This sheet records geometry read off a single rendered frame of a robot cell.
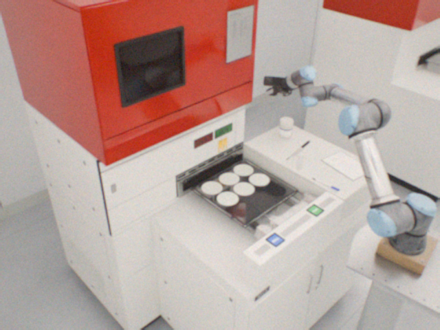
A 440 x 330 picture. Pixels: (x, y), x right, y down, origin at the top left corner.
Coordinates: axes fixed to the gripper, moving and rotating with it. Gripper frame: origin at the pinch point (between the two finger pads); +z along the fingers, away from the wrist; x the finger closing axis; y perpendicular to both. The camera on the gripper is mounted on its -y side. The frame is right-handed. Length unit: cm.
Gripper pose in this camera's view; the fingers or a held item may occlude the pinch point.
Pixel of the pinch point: (266, 91)
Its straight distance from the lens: 241.7
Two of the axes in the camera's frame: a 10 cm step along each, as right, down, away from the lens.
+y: 8.8, 1.8, 4.4
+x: 1.0, -9.7, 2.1
